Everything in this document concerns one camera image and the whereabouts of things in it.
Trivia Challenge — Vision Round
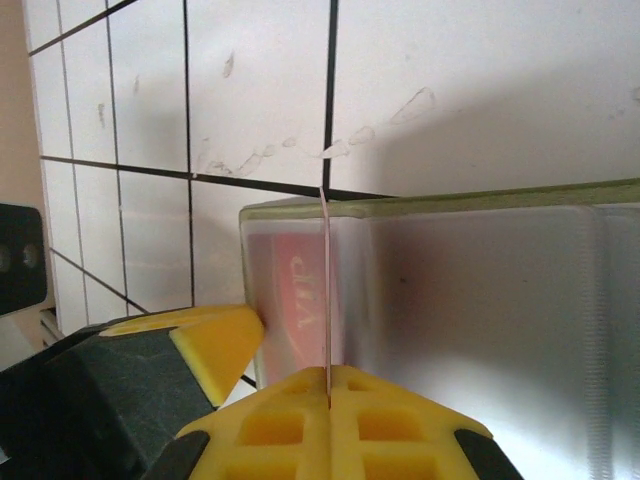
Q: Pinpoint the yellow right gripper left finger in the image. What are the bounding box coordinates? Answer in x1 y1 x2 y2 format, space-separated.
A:
142 366 331 480

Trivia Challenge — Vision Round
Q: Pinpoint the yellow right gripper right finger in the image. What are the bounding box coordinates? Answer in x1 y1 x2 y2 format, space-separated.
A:
329 364 521 480

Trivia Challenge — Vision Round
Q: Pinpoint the red VIP card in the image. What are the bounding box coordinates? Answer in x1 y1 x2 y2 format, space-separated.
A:
317 186 335 401
247 232 347 387

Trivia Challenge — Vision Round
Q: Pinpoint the green fabric card holder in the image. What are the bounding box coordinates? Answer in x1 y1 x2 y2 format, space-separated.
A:
238 177 640 480

